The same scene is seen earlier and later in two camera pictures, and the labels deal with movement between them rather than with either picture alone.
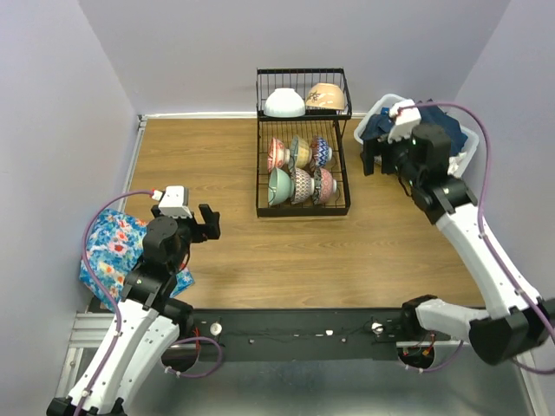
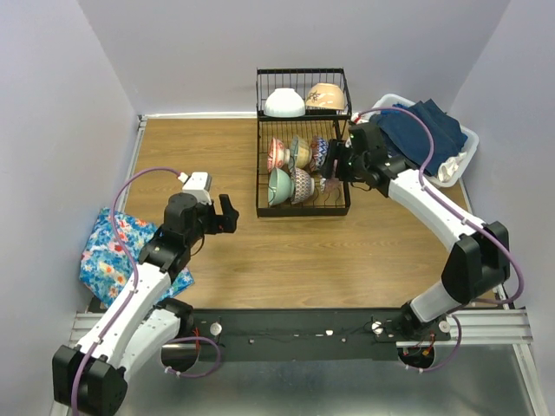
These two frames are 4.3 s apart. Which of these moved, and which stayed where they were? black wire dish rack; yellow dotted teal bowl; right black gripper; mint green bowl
Moved: right black gripper
Stayed: black wire dish rack; mint green bowl; yellow dotted teal bowl
